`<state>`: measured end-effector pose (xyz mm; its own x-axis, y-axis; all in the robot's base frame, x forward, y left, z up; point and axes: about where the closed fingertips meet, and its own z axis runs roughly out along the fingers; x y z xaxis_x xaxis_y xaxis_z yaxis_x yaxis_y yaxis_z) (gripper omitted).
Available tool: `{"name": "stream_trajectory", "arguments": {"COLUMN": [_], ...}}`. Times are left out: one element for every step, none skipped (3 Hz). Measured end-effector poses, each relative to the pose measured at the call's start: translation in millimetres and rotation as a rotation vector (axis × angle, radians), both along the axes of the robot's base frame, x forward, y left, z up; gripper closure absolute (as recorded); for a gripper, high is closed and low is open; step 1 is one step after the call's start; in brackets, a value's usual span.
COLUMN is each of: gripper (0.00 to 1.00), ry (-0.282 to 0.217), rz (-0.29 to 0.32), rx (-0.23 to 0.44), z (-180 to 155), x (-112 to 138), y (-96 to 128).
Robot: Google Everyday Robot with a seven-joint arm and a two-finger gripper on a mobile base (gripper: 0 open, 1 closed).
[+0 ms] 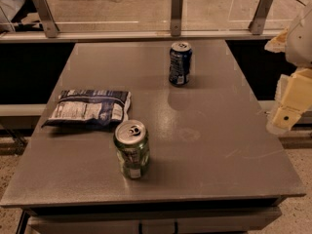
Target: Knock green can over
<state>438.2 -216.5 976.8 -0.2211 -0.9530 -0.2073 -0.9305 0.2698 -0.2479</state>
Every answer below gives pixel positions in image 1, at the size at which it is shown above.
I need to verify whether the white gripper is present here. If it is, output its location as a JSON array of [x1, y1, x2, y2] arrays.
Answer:
[[264, 3, 312, 135]]

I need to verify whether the green soda can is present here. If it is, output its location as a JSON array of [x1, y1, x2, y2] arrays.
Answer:
[[113, 120, 150, 179]]

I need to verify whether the blue soda can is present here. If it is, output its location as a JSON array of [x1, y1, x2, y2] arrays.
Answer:
[[169, 42, 192, 86]]

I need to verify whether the grey table drawer front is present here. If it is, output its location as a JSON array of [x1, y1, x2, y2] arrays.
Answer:
[[28, 207, 282, 234]]

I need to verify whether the blue chip bag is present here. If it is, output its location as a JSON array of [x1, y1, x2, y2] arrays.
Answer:
[[43, 90, 132, 129]]

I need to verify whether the right metal bracket post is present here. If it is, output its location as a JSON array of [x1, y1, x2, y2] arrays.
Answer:
[[248, 0, 274, 35]]

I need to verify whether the metal bracket post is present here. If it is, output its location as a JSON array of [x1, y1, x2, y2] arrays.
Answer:
[[170, 0, 183, 37], [248, 0, 274, 35], [32, 0, 59, 38]]

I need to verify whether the metal rail beam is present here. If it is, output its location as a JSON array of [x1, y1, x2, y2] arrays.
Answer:
[[0, 29, 281, 43]]

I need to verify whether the middle metal bracket post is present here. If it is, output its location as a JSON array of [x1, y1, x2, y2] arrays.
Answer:
[[170, 0, 183, 37]]

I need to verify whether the left metal bracket post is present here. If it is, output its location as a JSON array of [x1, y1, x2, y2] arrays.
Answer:
[[32, 0, 59, 38]]

